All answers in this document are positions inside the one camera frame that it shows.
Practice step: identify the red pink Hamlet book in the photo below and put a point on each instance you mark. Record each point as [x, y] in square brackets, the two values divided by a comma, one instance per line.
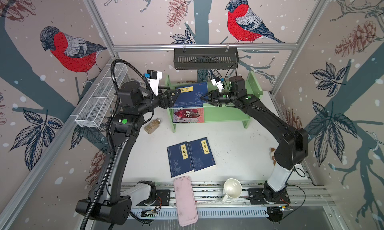
[189, 116]

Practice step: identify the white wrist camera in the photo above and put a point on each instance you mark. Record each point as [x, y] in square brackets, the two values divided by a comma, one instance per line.
[153, 77]
[218, 82]

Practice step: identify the green wooden two-tier shelf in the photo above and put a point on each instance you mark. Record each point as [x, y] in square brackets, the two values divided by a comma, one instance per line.
[221, 114]

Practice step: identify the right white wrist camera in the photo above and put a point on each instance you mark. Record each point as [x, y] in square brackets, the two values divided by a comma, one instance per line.
[218, 82]

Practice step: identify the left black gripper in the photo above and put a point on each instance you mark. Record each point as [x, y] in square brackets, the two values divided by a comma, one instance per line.
[168, 103]

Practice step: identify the brown bear plush keychain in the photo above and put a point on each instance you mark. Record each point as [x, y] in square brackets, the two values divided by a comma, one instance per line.
[272, 155]

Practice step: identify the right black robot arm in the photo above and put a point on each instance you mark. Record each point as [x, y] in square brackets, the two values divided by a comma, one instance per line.
[293, 143]

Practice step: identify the white wire mesh basket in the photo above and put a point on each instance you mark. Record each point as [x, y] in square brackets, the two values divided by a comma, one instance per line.
[98, 104]

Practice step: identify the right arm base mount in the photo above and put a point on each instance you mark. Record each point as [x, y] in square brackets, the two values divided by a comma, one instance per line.
[268, 197]

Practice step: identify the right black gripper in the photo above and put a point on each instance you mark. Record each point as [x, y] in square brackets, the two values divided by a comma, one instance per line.
[216, 99]

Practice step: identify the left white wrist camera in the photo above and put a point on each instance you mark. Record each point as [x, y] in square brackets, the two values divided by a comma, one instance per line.
[153, 77]

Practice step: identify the dark grey hanging basket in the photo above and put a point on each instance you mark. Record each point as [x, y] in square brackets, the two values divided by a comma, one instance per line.
[206, 59]

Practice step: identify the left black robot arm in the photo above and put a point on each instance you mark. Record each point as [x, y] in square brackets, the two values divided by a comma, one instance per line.
[105, 203]

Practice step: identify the glass spice jar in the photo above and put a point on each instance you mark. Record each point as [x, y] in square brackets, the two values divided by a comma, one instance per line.
[152, 126]

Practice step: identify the pink pencil case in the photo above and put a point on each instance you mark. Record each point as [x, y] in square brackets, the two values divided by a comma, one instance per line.
[185, 201]

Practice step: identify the white ceramic mug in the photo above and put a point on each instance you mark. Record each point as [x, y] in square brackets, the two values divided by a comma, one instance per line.
[232, 190]

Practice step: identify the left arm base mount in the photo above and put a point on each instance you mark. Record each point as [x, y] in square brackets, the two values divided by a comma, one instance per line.
[162, 199]

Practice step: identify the blue book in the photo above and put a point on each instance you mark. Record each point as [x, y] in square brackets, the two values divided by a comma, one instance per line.
[190, 96]
[201, 154]
[179, 158]

